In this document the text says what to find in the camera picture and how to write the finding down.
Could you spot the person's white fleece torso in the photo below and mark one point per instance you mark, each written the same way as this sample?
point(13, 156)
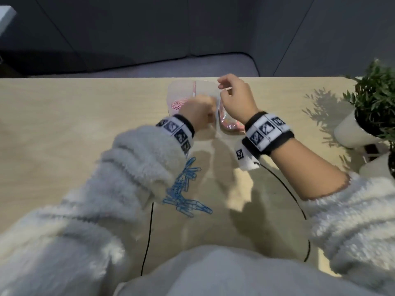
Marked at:
point(234, 274)

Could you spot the left marker-printed wristband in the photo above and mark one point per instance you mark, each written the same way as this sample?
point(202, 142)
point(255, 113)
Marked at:
point(177, 130)

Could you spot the small black marker card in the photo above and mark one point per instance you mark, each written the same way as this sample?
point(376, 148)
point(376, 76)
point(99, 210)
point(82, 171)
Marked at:
point(371, 150)

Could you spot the clear divided plastic container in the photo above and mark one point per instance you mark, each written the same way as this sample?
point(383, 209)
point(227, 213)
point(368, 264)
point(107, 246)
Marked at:
point(179, 89)

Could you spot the marker-printed wristband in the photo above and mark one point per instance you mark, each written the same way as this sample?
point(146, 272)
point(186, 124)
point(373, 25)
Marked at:
point(265, 132)
point(177, 130)

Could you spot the pile of blue pink paperclips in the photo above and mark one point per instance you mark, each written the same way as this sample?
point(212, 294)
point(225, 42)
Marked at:
point(185, 194)

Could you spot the person's left forearm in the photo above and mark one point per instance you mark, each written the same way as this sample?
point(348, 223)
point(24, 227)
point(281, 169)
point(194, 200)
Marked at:
point(108, 206)

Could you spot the green plant in white pot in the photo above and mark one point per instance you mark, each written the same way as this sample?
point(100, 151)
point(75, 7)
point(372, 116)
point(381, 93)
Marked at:
point(376, 167)
point(348, 134)

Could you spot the person's right forearm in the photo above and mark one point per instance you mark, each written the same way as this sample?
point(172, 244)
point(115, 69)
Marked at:
point(302, 169)

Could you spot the person's right hand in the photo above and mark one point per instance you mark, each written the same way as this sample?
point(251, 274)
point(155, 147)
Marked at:
point(240, 100)

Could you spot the grey bench seat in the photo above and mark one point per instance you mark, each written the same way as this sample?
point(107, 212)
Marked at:
point(169, 67)

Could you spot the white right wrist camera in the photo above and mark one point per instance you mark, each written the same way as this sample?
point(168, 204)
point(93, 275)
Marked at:
point(245, 158)

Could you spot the person's left hand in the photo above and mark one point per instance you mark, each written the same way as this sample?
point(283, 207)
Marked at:
point(199, 112)

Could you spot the white side desk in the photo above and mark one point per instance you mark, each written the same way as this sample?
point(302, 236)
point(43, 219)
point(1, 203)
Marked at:
point(6, 16)

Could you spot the heap of pink paper clips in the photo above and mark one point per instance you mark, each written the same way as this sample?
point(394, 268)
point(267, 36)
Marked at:
point(179, 104)

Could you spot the right marker-printed wristband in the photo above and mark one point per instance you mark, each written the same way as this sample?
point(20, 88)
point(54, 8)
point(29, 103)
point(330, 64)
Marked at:
point(265, 132)

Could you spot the pink floral container lid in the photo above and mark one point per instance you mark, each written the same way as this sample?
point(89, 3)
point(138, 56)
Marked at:
point(230, 124)

